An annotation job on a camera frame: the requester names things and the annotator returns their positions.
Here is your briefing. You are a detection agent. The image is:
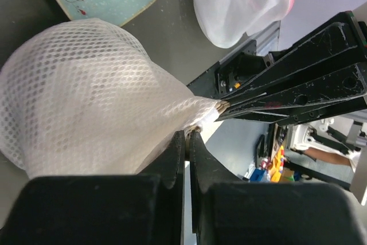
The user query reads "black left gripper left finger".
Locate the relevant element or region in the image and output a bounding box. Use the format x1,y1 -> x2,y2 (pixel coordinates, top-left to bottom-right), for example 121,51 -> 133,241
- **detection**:
140,131 -> 185,189

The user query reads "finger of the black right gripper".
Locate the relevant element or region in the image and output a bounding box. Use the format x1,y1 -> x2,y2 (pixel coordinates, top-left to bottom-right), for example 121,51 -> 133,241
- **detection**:
219,63 -> 366,125
225,11 -> 360,102

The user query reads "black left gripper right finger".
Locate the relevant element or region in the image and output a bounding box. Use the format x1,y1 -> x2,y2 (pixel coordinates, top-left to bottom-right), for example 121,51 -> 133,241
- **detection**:
189,131 -> 241,193

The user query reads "white mesh bra laundry bag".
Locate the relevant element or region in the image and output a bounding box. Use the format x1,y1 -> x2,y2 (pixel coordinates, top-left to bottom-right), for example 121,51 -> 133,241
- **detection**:
1,18 -> 229,178

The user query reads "aluminium frame rail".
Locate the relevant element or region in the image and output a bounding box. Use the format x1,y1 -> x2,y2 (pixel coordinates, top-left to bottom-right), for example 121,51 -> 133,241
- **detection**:
254,21 -> 281,56

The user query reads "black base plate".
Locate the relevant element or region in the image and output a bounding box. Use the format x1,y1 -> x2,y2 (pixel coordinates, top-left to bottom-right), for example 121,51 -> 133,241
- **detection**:
187,39 -> 256,99

